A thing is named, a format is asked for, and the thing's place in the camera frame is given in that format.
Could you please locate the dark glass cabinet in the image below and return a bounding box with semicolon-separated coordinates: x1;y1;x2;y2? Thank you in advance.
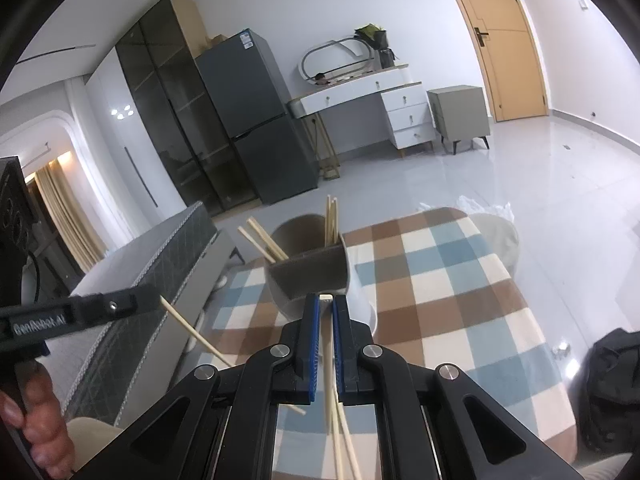
115;0;263;218

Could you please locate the black bag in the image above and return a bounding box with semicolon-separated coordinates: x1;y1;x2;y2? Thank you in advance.
580;327;640;466

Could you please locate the person's left hand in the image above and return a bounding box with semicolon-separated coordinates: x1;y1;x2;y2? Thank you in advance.
0;367;77;480

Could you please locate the beige curtain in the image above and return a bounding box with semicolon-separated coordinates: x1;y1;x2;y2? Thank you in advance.
25;157;108;273

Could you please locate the oval mirror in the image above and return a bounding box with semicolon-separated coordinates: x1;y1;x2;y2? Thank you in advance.
300;36;376;86

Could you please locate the wooden door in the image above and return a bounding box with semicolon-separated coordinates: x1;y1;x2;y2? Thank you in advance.
435;0;551;122

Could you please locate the grey refrigerator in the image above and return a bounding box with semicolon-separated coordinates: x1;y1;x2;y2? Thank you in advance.
194;29;321;207

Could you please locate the grey nightstand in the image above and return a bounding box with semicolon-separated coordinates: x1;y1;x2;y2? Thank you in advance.
426;85;492;156

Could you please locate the white vanity desk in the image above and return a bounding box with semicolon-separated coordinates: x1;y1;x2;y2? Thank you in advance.
286;62;436;181

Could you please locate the white plastic bag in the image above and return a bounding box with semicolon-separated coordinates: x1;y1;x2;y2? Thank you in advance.
415;197;516;223

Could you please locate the black cable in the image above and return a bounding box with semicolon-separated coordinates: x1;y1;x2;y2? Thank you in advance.
22;247;43;306

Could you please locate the white utensil holder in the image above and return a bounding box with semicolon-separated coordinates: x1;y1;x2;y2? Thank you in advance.
264;214;378;333

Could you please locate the beige cloth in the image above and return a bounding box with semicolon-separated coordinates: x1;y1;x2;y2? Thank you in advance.
67;417;126;480
575;452;633;480

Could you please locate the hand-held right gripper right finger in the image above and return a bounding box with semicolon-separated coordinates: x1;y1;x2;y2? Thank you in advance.
332;295;583;480

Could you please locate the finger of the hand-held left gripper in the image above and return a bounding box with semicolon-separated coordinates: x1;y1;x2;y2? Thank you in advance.
0;283;161;357

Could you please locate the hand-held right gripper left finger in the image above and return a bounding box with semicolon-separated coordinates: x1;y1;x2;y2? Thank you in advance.
75;294;321;480

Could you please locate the checkered rug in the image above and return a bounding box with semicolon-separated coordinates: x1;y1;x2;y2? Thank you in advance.
190;206;573;480

